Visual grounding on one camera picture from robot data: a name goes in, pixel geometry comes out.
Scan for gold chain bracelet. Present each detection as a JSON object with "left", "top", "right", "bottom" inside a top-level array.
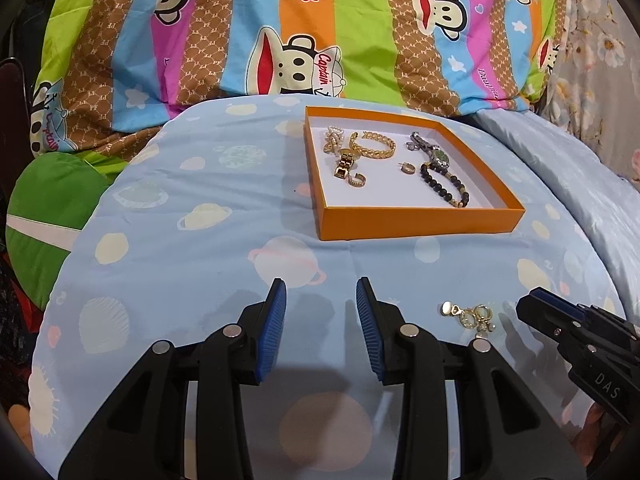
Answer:
[{"left": 348, "top": 131, "right": 398, "bottom": 160}]

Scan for blue planet print bedsheet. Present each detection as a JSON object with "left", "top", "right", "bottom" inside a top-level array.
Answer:
[{"left": 30, "top": 92, "right": 631, "bottom": 480}]

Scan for grey floral cloth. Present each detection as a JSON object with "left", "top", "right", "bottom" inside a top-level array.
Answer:
[{"left": 545, "top": 0, "right": 640, "bottom": 181}]

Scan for silver wristwatch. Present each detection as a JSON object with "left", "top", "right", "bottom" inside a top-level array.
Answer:
[{"left": 406, "top": 131, "right": 453, "bottom": 171}]

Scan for light blue quilt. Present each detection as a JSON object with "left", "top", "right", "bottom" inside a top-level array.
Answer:
[{"left": 472, "top": 107, "right": 640, "bottom": 311}]

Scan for black bead bracelet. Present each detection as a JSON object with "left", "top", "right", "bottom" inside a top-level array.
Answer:
[{"left": 419, "top": 162, "right": 472, "bottom": 208}]

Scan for green cushion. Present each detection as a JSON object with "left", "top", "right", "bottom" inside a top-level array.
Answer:
[{"left": 5, "top": 152, "right": 136, "bottom": 311}]

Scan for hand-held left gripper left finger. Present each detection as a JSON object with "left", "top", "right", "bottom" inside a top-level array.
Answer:
[{"left": 57, "top": 278, "right": 288, "bottom": 480}]

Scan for gold pearl drop earrings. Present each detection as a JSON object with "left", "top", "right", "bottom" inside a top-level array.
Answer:
[{"left": 457, "top": 303, "right": 497, "bottom": 335}]

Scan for orange cardboard box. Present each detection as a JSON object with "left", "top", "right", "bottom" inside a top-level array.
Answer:
[{"left": 302, "top": 106, "right": 527, "bottom": 242}]

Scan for striped monkey print blanket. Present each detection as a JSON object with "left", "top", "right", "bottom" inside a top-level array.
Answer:
[{"left": 27, "top": 0, "right": 566, "bottom": 161}]

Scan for gold wristwatch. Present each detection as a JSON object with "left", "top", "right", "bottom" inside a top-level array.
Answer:
[{"left": 332, "top": 147, "right": 363, "bottom": 179}]

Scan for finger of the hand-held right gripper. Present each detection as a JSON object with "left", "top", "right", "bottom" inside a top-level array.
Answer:
[
  {"left": 531, "top": 286, "right": 640, "bottom": 342},
  {"left": 516, "top": 294, "right": 590, "bottom": 362}
]

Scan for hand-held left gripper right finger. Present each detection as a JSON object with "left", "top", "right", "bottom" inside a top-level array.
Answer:
[{"left": 355, "top": 276, "right": 588, "bottom": 480}]

